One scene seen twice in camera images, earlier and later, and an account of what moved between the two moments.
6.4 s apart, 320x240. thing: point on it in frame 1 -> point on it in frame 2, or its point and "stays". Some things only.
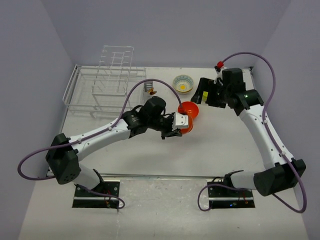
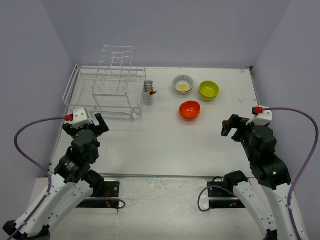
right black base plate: [224, 197] stays
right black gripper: [205, 85] -> [234, 121]
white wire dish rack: [104, 90] stays
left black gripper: [169, 133] -> [102, 128]
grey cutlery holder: [148, 85] stays
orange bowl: [189, 108] stays
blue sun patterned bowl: [183, 83] stays
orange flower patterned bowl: [185, 93] stays
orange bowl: [186, 131] -> [190, 109]
